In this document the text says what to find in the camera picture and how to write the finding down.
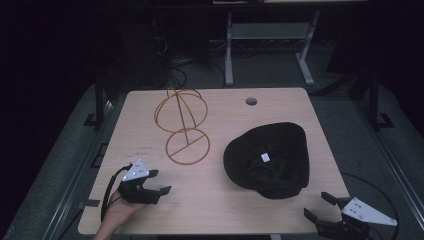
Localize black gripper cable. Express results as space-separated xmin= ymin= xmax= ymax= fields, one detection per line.
xmin=100 ymin=163 xmax=134 ymax=224
xmin=339 ymin=171 xmax=400 ymax=240

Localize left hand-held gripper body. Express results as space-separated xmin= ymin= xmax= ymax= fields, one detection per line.
xmin=117 ymin=159 xmax=162 ymax=205

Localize aluminium floor rail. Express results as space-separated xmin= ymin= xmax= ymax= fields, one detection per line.
xmin=41 ymin=99 xmax=116 ymax=240
xmin=353 ymin=98 xmax=424 ymax=231

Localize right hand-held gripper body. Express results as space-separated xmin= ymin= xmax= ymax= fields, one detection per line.
xmin=314 ymin=196 xmax=399 ymax=240

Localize black metal post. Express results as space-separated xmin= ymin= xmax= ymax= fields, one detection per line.
xmin=83 ymin=71 xmax=106 ymax=128
xmin=366 ymin=71 xmax=395 ymax=132

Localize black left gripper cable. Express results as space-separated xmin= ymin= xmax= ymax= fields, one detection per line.
xmin=100 ymin=163 xmax=134 ymax=224

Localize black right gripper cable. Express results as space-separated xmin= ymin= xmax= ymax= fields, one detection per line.
xmin=339 ymin=171 xmax=400 ymax=240

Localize black tape strip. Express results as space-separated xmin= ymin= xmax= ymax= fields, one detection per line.
xmin=77 ymin=198 xmax=101 ymax=208

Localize grey metal desk frame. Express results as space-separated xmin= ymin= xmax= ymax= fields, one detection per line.
xmin=224 ymin=9 xmax=322 ymax=88

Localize black bucket hat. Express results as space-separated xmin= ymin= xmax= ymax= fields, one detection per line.
xmin=222 ymin=121 xmax=311 ymax=201

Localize person's left hand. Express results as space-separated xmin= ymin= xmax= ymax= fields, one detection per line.
xmin=103 ymin=189 xmax=148 ymax=232

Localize black floor cables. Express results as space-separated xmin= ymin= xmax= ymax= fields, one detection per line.
xmin=151 ymin=19 xmax=228 ymax=89

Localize gold wire hat stand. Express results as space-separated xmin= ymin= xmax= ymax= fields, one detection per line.
xmin=153 ymin=87 xmax=212 ymax=166

